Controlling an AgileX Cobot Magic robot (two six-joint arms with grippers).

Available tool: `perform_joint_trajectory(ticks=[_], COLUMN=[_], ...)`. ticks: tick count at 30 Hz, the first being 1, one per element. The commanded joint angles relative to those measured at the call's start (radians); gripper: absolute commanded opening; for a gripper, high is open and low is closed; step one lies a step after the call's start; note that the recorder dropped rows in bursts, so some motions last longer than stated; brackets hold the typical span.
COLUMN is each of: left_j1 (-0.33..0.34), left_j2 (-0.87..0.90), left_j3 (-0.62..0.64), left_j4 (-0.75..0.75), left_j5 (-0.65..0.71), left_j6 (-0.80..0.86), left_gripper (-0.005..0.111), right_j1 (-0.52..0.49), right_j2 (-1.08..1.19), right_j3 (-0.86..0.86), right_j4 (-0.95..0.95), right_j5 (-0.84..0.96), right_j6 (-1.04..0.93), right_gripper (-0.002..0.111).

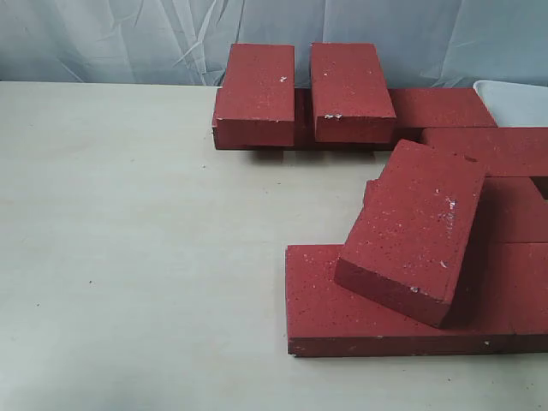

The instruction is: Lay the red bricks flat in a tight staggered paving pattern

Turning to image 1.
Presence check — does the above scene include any grey fabric backdrop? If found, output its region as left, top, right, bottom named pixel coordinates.
left=1, top=1, right=547, bottom=87

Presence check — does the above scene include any white plastic tray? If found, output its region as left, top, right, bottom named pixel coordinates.
left=473, top=80, right=548, bottom=128

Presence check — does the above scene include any back base red brick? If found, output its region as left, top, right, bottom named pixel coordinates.
left=211, top=88, right=423, bottom=152

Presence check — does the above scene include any front large red brick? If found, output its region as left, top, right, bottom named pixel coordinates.
left=285, top=245, right=516, bottom=357

